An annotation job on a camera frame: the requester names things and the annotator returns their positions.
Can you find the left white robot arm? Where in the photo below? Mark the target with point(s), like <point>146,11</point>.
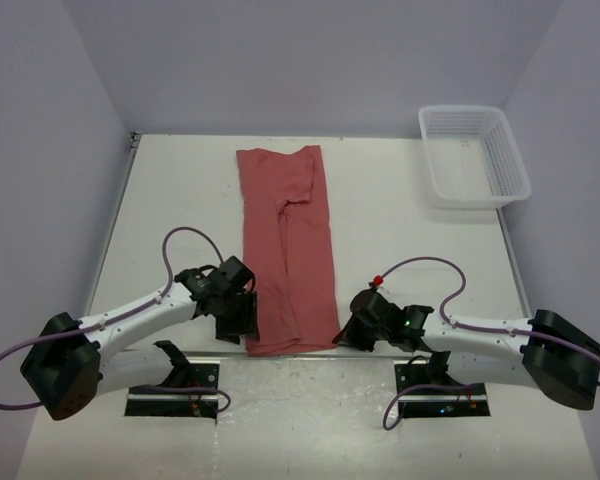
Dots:
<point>74,361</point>

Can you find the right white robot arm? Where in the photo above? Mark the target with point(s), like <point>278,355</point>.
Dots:
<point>546,352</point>

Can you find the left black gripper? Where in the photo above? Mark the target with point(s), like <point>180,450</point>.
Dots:
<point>246,323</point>

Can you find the white plastic basket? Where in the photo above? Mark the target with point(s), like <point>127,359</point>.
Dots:
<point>472,157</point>

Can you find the red t shirt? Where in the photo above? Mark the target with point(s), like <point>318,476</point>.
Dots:
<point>287,245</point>

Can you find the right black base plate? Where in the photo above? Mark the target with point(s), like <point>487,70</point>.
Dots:
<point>429,403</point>

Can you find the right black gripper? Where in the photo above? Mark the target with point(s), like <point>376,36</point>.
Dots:
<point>352,337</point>

